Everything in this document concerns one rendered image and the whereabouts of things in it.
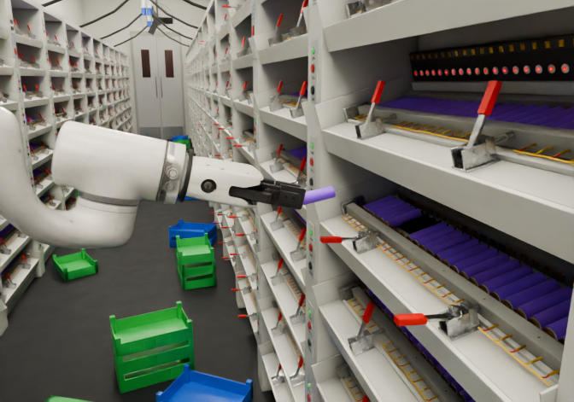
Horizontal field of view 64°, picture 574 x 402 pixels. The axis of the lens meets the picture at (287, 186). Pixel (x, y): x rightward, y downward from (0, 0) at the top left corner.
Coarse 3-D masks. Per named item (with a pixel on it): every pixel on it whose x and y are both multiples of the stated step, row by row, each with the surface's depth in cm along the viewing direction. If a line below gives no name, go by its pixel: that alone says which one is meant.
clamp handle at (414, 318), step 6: (450, 312) 51; (396, 318) 49; (402, 318) 49; (408, 318) 49; (414, 318) 50; (420, 318) 50; (426, 318) 50; (432, 318) 50; (438, 318) 50; (444, 318) 51; (450, 318) 51; (402, 324) 49; (408, 324) 49; (414, 324) 50
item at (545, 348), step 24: (360, 216) 84; (384, 240) 76; (408, 240) 70; (432, 264) 62; (432, 288) 59; (456, 288) 56; (480, 288) 54; (480, 312) 52; (504, 312) 49; (504, 336) 47; (528, 336) 45; (552, 360) 42
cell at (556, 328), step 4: (568, 316) 46; (560, 320) 46; (564, 320) 46; (548, 324) 46; (552, 324) 46; (556, 324) 46; (560, 324) 45; (564, 324) 45; (548, 328) 46; (552, 328) 45; (556, 328) 45; (560, 328) 45; (564, 328) 45; (556, 332) 45; (560, 332) 45; (564, 332) 45; (556, 336) 45; (560, 336) 45; (556, 340) 45
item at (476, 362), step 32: (352, 192) 94; (384, 192) 96; (320, 224) 93; (448, 224) 77; (352, 256) 77; (384, 256) 73; (384, 288) 65; (416, 288) 62; (448, 352) 50; (480, 352) 48; (512, 352) 46; (480, 384) 45; (512, 384) 43; (544, 384) 42
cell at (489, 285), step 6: (516, 270) 56; (522, 270) 56; (528, 270) 56; (504, 276) 56; (510, 276) 55; (516, 276) 55; (522, 276) 55; (486, 282) 55; (492, 282) 55; (498, 282) 55; (504, 282) 55; (510, 282) 55; (486, 288) 55; (492, 288) 55
